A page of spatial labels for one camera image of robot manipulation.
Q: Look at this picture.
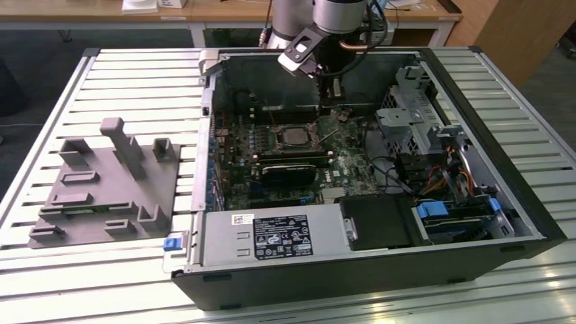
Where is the black RAM slot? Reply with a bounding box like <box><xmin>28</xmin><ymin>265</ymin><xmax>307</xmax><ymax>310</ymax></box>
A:
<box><xmin>257</xmin><ymin>151</ymin><xmax>328</xmax><ymax>157</ymax></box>
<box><xmin>259</xmin><ymin>157</ymin><xmax>331</xmax><ymax>163</ymax></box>
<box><xmin>251</xmin><ymin>113</ymin><xmax>321</xmax><ymax>121</ymax></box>
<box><xmin>259</xmin><ymin>159</ymin><xmax>332</xmax><ymax>167</ymax></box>
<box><xmin>259</xmin><ymin>153</ymin><xmax>329</xmax><ymax>160</ymax></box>
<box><xmin>249</xmin><ymin>110</ymin><xmax>321</xmax><ymax>117</ymax></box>
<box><xmin>248</xmin><ymin>107</ymin><xmax>320</xmax><ymax>114</ymax></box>
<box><xmin>251</xmin><ymin>117</ymin><xmax>323</xmax><ymax>125</ymax></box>

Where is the silver chipset heatsink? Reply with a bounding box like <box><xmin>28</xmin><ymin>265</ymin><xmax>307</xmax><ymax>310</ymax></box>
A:
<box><xmin>323</xmin><ymin>187</ymin><xmax>347</xmax><ymax>203</ymax></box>

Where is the hard disk in blue carrier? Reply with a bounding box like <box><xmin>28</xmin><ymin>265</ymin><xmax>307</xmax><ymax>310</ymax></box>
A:
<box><xmin>413</xmin><ymin>198</ymin><xmax>496</xmax><ymax>244</ymax></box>

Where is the metal socket cover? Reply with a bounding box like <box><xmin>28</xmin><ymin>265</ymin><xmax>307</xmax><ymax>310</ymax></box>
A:
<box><xmin>313</xmin><ymin>107</ymin><xmax>352</xmax><ymax>140</ymax></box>

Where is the silver CPU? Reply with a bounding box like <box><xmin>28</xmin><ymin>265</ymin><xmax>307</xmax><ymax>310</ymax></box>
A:
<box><xmin>279</xmin><ymin>128</ymin><xmax>312</xmax><ymax>144</ymax></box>

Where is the grey parts rack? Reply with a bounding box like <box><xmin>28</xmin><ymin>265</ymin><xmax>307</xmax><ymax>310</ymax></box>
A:
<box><xmin>27</xmin><ymin>116</ymin><xmax>184</xmax><ymax>250</ymax></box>

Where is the CPU socket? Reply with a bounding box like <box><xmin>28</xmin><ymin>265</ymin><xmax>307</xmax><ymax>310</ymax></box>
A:
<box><xmin>268</xmin><ymin>123</ymin><xmax>324</xmax><ymax>153</ymax></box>

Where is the pale grey case handle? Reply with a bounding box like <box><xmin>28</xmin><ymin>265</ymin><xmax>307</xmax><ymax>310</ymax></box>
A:
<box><xmin>197</xmin><ymin>49</ymin><xmax>227</xmax><ymax>78</ymax></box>

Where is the black camera cable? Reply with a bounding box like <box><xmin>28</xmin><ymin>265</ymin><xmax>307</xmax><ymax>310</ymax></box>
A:
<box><xmin>321</xmin><ymin>0</ymin><xmax>388</xmax><ymax>75</ymax></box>

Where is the black graphics card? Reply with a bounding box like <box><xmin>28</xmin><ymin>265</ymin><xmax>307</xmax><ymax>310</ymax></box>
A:
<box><xmin>256</xmin><ymin>163</ymin><xmax>320</xmax><ymax>188</ymax></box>

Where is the black plastic cover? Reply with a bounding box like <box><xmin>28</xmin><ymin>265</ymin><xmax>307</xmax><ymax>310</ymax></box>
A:
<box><xmin>336</xmin><ymin>194</ymin><xmax>427</xmax><ymax>252</ymax></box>

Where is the green motherboard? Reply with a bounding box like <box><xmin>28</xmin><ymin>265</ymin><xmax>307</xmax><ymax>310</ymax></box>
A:
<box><xmin>209</xmin><ymin>107</ymin><xmax>387</xmax><ymax>211</ymax></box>

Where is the wooden desk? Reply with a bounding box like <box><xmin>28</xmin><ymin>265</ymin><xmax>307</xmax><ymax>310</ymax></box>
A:
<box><xmin>0</xmin><ymin>0</ymin><xmax>464</xmax><ymax>48</ymax></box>

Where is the wooden cabinet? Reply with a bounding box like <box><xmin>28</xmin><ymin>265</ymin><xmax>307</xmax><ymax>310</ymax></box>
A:
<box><xmin>444</xmin><ymin>0</ymin><xmax>576</xmax><ymax>88</ymax></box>

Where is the coloured wire bundle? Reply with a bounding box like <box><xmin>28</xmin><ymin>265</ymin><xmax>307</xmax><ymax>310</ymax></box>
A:
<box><xmin>420</xmin><ymin>144</ymin><xmax>479</xmax><ymax>203</ymax></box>

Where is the green RAM stick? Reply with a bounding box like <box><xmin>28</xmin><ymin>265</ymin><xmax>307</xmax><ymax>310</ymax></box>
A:
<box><xmin>61</xmin><ymin>206</ymin><xmax>112</xmax><ymax>215</ymax></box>

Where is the black PC case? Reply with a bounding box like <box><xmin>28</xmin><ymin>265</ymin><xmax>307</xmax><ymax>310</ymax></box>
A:
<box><xmin>169</xmin><ymin>45</ymin><xmax>568</xmax><ymax>312</ymax></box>

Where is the silver power supply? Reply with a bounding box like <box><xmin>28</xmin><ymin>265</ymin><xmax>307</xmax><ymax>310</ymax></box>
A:
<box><xmin>197</xmin><ymin>203</ymin><xmax>351</xmax><ymax>266</ymax></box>

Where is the silver metal drive cage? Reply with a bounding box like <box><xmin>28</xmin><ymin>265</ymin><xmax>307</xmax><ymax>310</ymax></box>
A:
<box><xmin>373</xmin><ymin>65</ymin><xmax>472</xmax><ymax>157</ymax></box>

